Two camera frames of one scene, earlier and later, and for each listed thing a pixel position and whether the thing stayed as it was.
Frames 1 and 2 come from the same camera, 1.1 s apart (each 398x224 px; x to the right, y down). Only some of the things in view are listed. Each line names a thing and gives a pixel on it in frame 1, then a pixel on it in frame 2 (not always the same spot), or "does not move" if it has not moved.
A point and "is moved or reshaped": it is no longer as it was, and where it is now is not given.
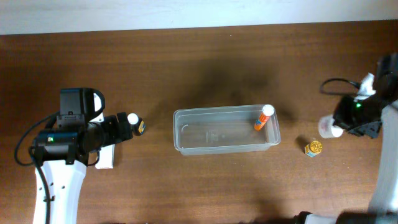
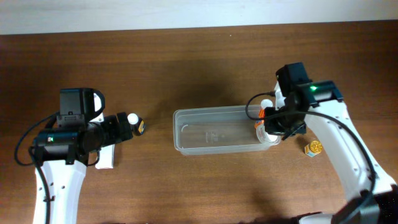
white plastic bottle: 327,129 is moved or reshaped
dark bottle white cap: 137,124 does not move
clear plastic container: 224,130 does not move
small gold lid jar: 313,149 does not move
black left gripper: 123,126 does not move
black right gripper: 339,116 to 277,126
